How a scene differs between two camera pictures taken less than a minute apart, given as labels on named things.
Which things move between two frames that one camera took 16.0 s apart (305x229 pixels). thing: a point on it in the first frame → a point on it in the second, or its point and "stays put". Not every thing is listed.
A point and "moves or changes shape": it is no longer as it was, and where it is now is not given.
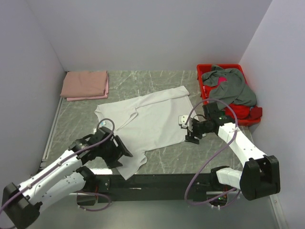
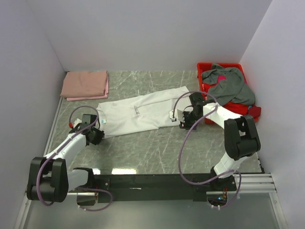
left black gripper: x=119 y=150 → x=100 y=134
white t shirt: x=147 y=122 moves or changes shape
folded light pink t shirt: x=105 y=95 stays put
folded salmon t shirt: x=81 y=83 stays put
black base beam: x=100 y=187 stays put
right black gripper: x=191 y=140 → x=186 y=125
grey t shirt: x=236 y=89 stays put
